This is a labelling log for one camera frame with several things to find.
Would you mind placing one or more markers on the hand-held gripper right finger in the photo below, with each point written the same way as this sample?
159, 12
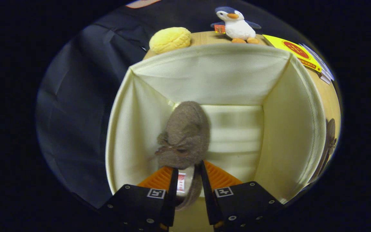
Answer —
208, 199

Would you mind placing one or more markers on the cream fabric storage box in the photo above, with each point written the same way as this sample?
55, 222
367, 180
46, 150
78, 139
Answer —
230, 80

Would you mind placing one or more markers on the white paperback book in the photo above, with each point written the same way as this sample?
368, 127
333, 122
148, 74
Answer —
325, 79

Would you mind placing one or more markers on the yellow plush bun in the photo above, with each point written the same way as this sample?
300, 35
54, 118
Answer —
169, 39

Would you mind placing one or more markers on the plush penguin toy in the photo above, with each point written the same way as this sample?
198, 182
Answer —
237, 27

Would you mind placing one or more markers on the white illustrated book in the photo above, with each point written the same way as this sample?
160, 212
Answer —
314, 56

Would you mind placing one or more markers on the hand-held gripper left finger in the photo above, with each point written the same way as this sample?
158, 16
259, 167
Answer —
172, 199

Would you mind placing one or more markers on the yellow book with red circle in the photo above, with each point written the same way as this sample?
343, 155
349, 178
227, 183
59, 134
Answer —
288, 46

